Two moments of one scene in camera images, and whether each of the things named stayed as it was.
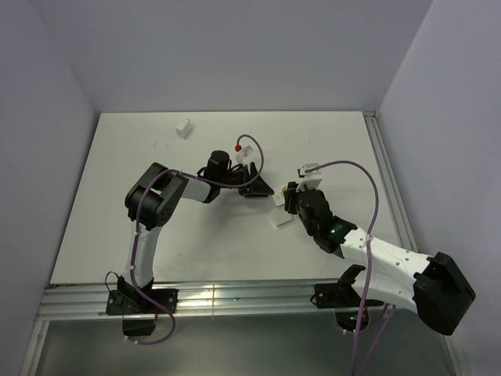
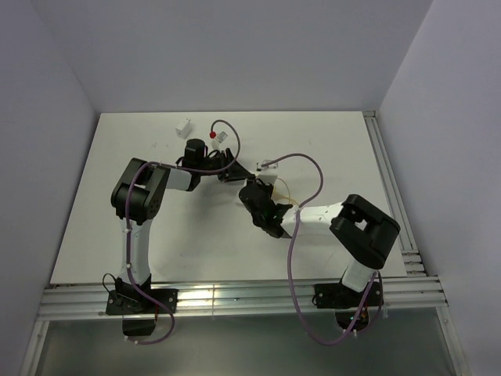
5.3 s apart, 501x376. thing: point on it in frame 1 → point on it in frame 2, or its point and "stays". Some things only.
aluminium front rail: x=214 y=299 stays
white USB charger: x=184 y=128 stays
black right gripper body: x=311 y=230 → x=267 y=188
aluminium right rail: x=389 y=182 stays
